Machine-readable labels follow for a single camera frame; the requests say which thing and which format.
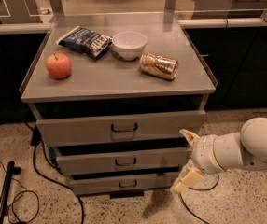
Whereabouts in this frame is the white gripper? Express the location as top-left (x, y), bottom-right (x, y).
top-left (170, 129), bottom-right (225, 194)

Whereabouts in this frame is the grey drawer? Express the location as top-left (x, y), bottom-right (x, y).
top-left (70, 172), bottom-right (177, 196)
top-left (36, 110), bottom-right (205, 147)
top-left (57, 147), bottom-right (190, 175)

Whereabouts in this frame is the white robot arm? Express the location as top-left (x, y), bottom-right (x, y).
top-left (170, 118), bottom-right (267, 194)

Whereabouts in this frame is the grey top drawer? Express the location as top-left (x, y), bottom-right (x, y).
top-left (36, 110), bottom-right (205, 147)

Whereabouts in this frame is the grey bottom drawer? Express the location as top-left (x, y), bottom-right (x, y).
top-left (70, 172), bottom-right (177, 196)

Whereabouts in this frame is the grey drawer cabinet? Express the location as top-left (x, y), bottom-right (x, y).
top-left (21, 13), bottom-right (217, 186)

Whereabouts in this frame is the gold soda can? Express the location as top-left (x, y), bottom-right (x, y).
top-left (140, 53), bottom-right (178, 80)

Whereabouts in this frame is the white bowl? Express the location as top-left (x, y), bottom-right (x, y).
top-left (112, 31), bottom-right (148, 61)

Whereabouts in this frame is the blue chip bag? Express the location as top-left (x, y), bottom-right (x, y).
top-left (56, 26), bottom-right (112, 60)

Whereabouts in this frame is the red apple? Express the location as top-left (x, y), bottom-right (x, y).
top-left (46, 53), bottom-right (72, 79)

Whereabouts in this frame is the black pole on floor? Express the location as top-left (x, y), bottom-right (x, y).
top-left (0, 161), bottom-right (21, 224)

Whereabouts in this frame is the black cable right floor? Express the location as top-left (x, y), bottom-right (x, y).
top-left (177, 171), bottom-right (220, 224)

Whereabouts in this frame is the black cable floor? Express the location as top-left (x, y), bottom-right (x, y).
top-left (21, 121), bottom-right (85, 224)
top-left (177, 171), bottom-right (220, 224)

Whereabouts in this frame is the black cable left floor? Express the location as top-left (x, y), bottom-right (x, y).
top-left (21, 121), bottom-right (85, 224)

